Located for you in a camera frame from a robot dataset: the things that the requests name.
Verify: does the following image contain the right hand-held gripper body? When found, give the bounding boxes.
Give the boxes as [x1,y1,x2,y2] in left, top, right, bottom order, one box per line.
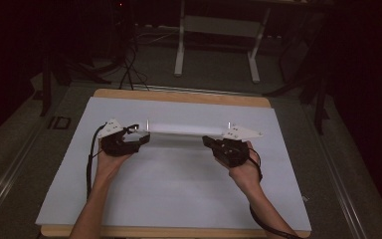
[213,123,264,169]

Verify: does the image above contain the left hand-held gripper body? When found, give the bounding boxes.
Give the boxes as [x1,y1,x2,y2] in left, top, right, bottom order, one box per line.
[96,119,139,158]

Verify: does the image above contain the clear acrylic photo frame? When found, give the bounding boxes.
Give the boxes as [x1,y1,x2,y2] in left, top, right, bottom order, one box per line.
[137,119,234,138]

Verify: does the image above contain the person's left hand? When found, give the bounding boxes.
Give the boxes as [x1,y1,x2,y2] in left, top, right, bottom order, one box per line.
[94,145,133,188]

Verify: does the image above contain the person's right hand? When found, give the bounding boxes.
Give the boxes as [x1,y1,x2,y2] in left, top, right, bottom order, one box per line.
[215,140,264,198]

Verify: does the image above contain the white table mat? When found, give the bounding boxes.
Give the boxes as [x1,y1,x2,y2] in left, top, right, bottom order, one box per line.
[35,96,312,232]

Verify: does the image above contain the metal floor strip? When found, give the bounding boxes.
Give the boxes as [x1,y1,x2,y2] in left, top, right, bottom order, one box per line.
[130,84,267,98]

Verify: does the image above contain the wooden table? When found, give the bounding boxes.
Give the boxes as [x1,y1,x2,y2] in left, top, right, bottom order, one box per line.
[40,88,309,239]

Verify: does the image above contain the black metal stand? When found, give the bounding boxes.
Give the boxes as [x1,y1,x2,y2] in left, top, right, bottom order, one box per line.
[264,13,331,136]
[39,49,113,118]

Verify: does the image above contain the white metal stand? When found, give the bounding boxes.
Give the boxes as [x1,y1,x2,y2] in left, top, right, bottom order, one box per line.
[173,0,273,85]

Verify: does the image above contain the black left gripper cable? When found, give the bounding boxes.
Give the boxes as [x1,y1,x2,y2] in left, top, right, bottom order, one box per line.
[86,122,108,201]

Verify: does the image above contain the black floor cables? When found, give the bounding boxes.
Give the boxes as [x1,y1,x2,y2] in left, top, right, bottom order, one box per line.
[117,31,151,92]

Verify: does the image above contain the black floor bracket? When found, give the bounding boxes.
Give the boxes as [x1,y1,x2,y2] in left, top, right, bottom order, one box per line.
[47,116,72,130]

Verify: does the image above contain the metal floor rail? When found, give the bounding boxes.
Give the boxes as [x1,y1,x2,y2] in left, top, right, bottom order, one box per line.
[301,105,370,239]
[0,123,49,230]

